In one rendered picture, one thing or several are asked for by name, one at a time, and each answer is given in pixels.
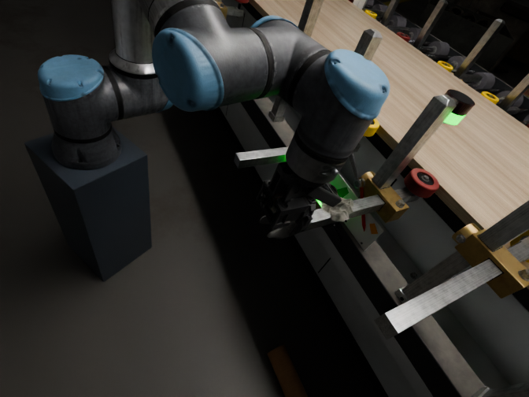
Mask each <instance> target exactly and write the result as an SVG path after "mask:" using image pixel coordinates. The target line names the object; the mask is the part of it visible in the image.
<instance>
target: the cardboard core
mask: <svg viewBox="0 0 529 397"><path fill-rule="evenodd" d="M267 355H268V357H269V360H270V362H271V364H272V367H273V369H274V371H275V374H276V376H277V379H278V381H279V384H280V386H281V388H282V390H283V394H284V395H285V397H308V396H307V394H306V392H305V389H304V387H303V385H302V383H301V380H300V378H299V376H298V373H297V371H296V369H295V368H294V364H293V362H292V361H291V359H290V356H289V354H288V352H287V349H286V348H285V345H282V346H279V347H277V348H275V349H274V350H272V351H270V352H268V353H267Z"/></svg>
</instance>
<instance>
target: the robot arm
mask: <svg viewBox="0 0 529 397"><path fill-rule="evenodd" d="M111 7H112V15H113V30H114V37H115V45H116V48H114V49H113V50H112V51H111V52H110V53H109V65H104V66H101V65H100V64H99V63H98V62H97V61H96V60H94V59H92V58H91V59H89V57H86V56H82V55H74V54H69V55H63V56H62V57H58V56H57V57H54V58H51V59H49V60H47V61H45V62H44V63H42V64H41V66H40V67H39V71H38V79H39V89H40V92H41V94H42V95H43V100H44V102H45V105H46V109H47V112H48V114H49V117H50V121H51V124H52V126H53V129H54V136H53V140H52V144H51V146H52V151H53V153H54V157H55V158H56V159H57V160H58V161H59V162H60V163H61V164H62V165H65V166H67V167H69V168H72V169H82V170H90V169H100V168H102V167H105V166H107V165H110V164H111V163H113V162H114V161H115V160H117V159H118V158H119V156H120V153H121V142H120V139H119V137H118V135H117V134H116V133H115V131H114V130H113V128H112V125H111V121H117V120H122V119H126V118H130V117H137V116H142V115H146V114H150V113H159V112H161V111H163V110H166V109H169V108H171V107H172V105H174V106H176V107H177V108H179V109H181V110H183V111H187V112H195V111H200V110H204V111H210V110H214V109H216V108H218V107H220V106H227V105H230V104H235V103H239V102H245V101H249V100H253V99H259V98H266V97H269V96H273V95H278V96H280V97H281V98H282V99H283V100H284V101H285V102H287V103H288V104H289V105H290V106H291V107H293V108H294V109H295V110H296V111H297V112H298V113H300V114H301V120H300V122H299V124H298V127H297V129H296V131H295V133H294V136H293V139H292V140H291V142H290V146H289V147H288V149H287V152H286V160H287V162H280V163H279V164H278V165H277V168H276V170H275V173H274V175H273V177H272V179H271V180H264V182H263V184H262V186H261V189H260V191H259V194H258V196H257V200H261V202H260V205H261V208H262V209H263V211H264V214H265V216H263V217H262V218H261V219H260V223H261V224H270V225H271V226H272V229H274V231H272V232H270V233H269V234H268V235H267V237H268V238H276V239H284V238H287V237H289V236H293V235H296V234H298V233H300V232H304V231H305V230H306V229H307V228H308V227H309V223H310V221H311V220H312V219H313V218H312V215H313V213H314V210H316V200H315V199H317V200H319V201H321V202H323V203H325V204H327V205H329V206H331V207H334V206H336V205H337V204H339V203H340V202H341V201H342V199H341V198H340V197H339V195H338V191H337V189H336V187H335V186H333V185H331V184H330V183H329V182H331V181H333V180H334V179H335V177H336V176H337V175H338V173H339V171H340V170H341V168H342V167H343V166H344V164H345V163H346V161H347V159H348V157H349V156H350V155H351V154H352V152H353V150H354V149H355V147H356V146H357V144H358V143H359V141H360V140H361V138H362V136H363V135H364V133H365V132H366V131H367V129H368V127H369V126H370V124H371V123H372V122H373V120H374V119H376V118H377V117H378V116H379V113H380V110H381V107H382V106H383V103H384V102H385V101H386V99H387V97H388V95H389V93H390V83H389V80H388V79H387V76H386V75H385V73H384V72H383V71H382V70H381V69H380V68H379V67H378V66H377V65H376V64H374V63H373V62H372V61H370V60H367V59H365V58H364V56H362V55H360V54H358V53H355V52H353V51H351V50H344V49H337V50H334V51H332V52H331V51H330V50H328V49H327V48H325V47H324V46H322V45H321V44H319V43H318V42H317V41H316V40H314V39H312V38H311V37H310V36H308V35H306V34H305V33H304V32H303V31H301V30H300V29H299V28H298V27H297V25H295V24H294V23H293V22H291V21H289V20H287V19H284V18H282V17H279V16H274V15H271V16H266V17H262V18H261V19H260V20H257V21H256V22H255V23H254V24H253V25H252V26H251V27H250V28H230V27H229V25H228V23H227V21H226V19H225V17H224V15H223V13H222V12H221V10H220V7H219V6H218V4H217V3H216V1H215V0H111ZM264 187H266V189H265V192H264V194H263V195H261V192H262V191H263V189H264Z"/></svg>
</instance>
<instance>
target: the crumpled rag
mask: <svg viewBox="0 0 529 397"><path fill-rule="evenodd" d="M340 198H341V199H342V201H341V202H340V203H339V204H337V205H336V206H334V207H331V206H329V205H327V204H325V203H323V202H321V204H322V205H321V208H322V209H323V211H326V212H329V213H330V214H331V219H332V220H334V221H341V222H343V221H345V220H348V219H349V214H350V213H352V212H353V210H352V208H353V200H352V199H351V198H347V199H344V198H342V197H340Z"/></svg>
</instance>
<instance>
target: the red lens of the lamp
mask: <svg viewBox="0 0 529 397"><path fill-rule="evenodd" d="M450 90H452V89H449V90H448V91H447V92H446V93H445V95H448V96H450V97H451V98H452V99H453V100H454V101H455V103H456V105H457V106H456V107H455V108H454V109H453V111H452V112H454V113H457V114H460V115H466V114H467V113H468V112H469V111H470V110H471V109H472V107H473V106H474V105H475V103H474V104H473V105H467V104H464V103H462V102H459V101H457V100H456V99H455V98H454V97H452V96H451V95H450V94H449V91H450Z"/></svg>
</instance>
